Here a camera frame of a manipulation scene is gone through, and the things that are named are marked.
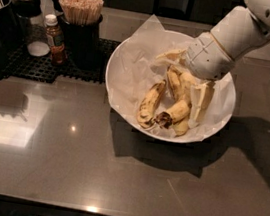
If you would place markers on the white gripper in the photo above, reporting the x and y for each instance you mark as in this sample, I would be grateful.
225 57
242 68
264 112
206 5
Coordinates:
207 59

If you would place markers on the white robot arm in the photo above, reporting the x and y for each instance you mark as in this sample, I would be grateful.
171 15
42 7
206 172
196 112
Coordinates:
244 29

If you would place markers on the white bowl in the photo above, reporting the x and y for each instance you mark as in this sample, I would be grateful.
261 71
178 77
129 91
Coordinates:
225 103

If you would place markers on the left spotted banana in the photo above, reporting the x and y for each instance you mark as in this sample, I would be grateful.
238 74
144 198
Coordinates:
147 108

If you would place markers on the lower banana underneath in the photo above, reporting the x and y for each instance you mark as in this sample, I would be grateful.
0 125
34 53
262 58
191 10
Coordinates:
180 128

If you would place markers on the white paper liner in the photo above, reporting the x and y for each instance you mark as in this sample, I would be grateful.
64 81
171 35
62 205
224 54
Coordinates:
134 66

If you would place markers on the black chopstick holder cup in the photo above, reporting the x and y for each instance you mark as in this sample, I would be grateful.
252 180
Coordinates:
82 42

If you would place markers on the bundle of wooden chopsticks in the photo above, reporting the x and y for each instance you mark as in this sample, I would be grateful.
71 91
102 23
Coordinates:
82 12

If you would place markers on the small brown sauce bottle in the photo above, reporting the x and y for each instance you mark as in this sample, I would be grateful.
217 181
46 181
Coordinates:
56 40

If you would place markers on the black grid mat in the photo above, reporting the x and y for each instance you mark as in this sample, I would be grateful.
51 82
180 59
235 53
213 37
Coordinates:
21 64

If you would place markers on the glass shaker with black lid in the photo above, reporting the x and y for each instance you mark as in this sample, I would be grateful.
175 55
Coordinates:
31 20

